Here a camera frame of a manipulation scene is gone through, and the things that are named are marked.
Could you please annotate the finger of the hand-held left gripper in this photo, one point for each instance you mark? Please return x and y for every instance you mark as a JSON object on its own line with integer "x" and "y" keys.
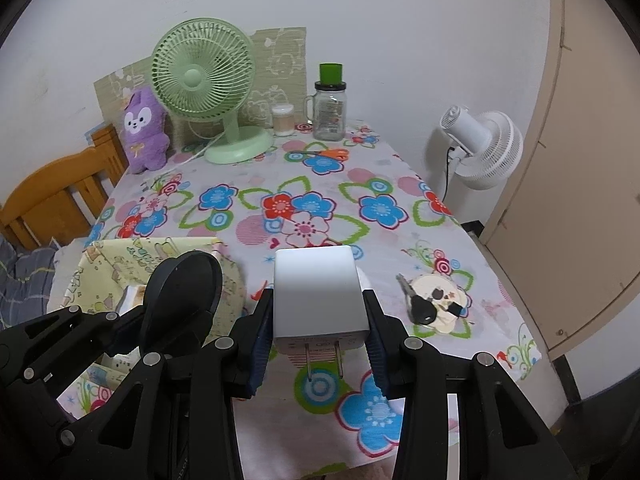
{"x": 45, "y": 405}
{"x": 60, "y": 327}

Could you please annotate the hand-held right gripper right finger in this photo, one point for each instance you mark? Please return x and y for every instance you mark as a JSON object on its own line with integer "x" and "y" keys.
{"x": 375, "y": 360}

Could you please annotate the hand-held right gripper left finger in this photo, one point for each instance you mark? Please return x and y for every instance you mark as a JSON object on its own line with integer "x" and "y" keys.
{"x": 260, "y": 360}

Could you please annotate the white charger plug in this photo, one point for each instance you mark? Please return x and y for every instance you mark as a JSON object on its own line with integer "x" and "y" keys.
{"x": 320, "y": 290}

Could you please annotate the cream round mirror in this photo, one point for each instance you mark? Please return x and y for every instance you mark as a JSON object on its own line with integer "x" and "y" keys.
{"x": 432, "y": 280}

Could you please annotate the black round lid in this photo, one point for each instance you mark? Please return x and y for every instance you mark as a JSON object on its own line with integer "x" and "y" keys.
{"x": 185, "y": 290}

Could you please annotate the yellow fabric storage box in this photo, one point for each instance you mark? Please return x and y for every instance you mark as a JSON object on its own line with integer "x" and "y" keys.
{"x": 145, "y": 255}

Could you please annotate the blue plaid blanket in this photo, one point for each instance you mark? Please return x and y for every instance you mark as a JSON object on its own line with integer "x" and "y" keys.
{"x": 25, "y": 270}

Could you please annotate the black key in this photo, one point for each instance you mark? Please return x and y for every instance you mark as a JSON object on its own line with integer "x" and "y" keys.
{"x": 422, "y": 310}

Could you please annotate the silver key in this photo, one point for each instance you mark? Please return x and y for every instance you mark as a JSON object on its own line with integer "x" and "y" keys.
{"x": 404, "y": 284}

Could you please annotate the purple plush toy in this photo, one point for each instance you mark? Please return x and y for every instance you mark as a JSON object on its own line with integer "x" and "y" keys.
{"x": 145, "y": 145}

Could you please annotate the orange scissors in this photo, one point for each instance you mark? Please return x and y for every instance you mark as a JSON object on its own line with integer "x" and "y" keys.
{"x": 335, "y": 154}

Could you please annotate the cotton swab jar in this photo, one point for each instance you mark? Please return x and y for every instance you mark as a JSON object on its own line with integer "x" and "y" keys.
{"x": 282, "y": 122}

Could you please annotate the white standing fan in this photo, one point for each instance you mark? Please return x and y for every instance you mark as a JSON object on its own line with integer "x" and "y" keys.
{"x": 492, "y": 150}

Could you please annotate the glass jar with green lid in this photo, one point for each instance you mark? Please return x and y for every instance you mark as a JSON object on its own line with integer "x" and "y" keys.
{"x": 327, "y": 115}

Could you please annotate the beige door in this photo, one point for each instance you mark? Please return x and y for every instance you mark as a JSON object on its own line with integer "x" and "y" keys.
{"x": 575, "y": 210}

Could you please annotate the green desk fan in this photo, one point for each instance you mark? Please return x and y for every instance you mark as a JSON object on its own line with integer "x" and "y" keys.
{"x": 192, "y": 77}

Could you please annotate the beige patterned board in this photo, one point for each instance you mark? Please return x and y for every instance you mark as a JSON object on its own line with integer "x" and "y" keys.
{"x": 280, "y": 60}

